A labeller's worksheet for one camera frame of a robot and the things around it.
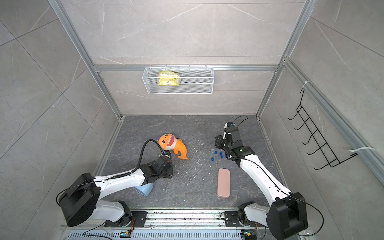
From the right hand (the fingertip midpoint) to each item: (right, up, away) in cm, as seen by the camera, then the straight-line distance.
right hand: (218, 138), depth 83 cm
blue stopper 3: (+4, -11, +16) cm, 20 cm away
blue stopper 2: (+1, -11, +15) cm, 19 cm away
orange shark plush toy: (-30, -3, +11) cm, 32 cm away
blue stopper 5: (-2, -14, +13) cm, 19 cm away
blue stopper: (-2, -15, +12) cm, 20 cm away
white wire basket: (-15, +39, +18) cm, 45 cm away
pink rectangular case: (+3, -26, +1) cm, 26 cm away
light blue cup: (-39, -27, -6) cm, 48 cm away
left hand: (-26, -17, +5) cm, 32 cm away
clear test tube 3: (-12, -22, +7) cm, 26 cm away
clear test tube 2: (-12, -11, +16) cm, 22 cm away
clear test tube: (-15, -6, +18) cm, 25 cm away
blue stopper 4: (+5, -13, +15) cm, 20 cm away
